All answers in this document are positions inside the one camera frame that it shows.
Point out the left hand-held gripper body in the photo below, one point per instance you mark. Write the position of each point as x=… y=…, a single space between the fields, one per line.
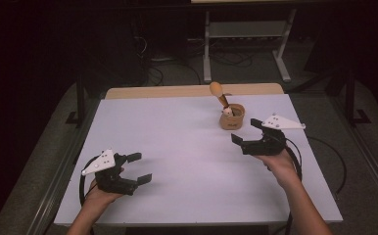
x=112 y=184

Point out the metal floor rail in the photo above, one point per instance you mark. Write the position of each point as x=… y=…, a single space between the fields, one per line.
x=369 y=163
x=56 y=189

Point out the brown cup with animal figure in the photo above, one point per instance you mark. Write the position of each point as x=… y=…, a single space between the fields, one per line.
x=231 y=124

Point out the white table board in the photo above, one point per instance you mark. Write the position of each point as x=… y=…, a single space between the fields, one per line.
x=183 y=202

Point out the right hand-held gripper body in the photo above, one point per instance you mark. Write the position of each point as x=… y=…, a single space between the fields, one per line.
x=265 y=145

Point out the person's right hand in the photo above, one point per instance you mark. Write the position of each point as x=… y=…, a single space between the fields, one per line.
x=280 y=166

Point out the wooden table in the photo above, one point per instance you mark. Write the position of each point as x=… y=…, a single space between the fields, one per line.
x=177 y=90

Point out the black metal stand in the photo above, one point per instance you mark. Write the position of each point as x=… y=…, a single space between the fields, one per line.
x=80 y=98
x=351 y=98

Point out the person's left hand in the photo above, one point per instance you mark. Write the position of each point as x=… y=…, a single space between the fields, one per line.
x=100 y=197

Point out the white metal stand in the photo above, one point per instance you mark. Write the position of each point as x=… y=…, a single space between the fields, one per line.
x=206 y=49

